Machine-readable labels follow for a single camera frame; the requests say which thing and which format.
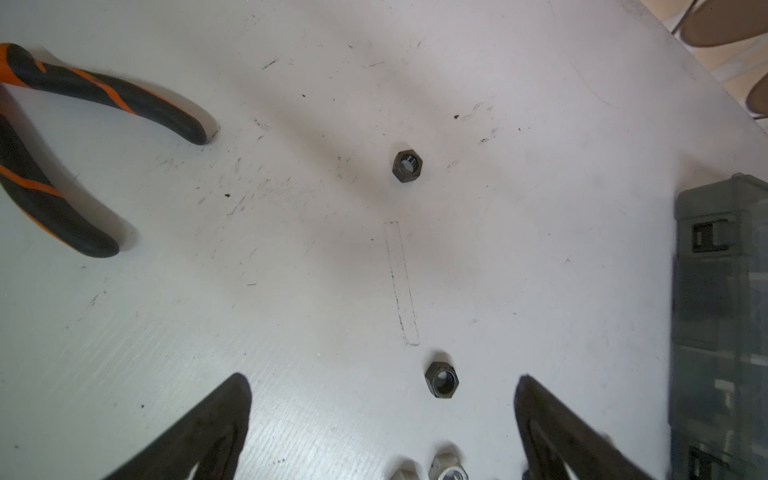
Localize grey compartment organizer box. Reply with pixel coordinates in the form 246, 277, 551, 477
668, 174, 767, 479

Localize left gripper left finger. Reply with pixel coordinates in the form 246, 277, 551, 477
107, 373, 252, 479

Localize black nut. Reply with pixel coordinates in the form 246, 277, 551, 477
425, 361, 459, 399
392, 150, 423, 183

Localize silver nut bottom left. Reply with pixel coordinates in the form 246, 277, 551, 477
389, 465, 419, 480

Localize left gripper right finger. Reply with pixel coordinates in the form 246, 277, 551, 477
514, 375, 649, 479

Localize silver nut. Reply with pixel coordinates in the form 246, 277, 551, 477
428, 452, 469, 480
389, 465, 419, 480

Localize black nut left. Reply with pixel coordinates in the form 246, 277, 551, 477
392, 150, 423, 183

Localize orange black pliers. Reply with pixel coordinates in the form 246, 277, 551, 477
0, 42, 209, 260

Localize black nut center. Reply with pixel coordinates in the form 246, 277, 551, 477
425, 361, 459, 399

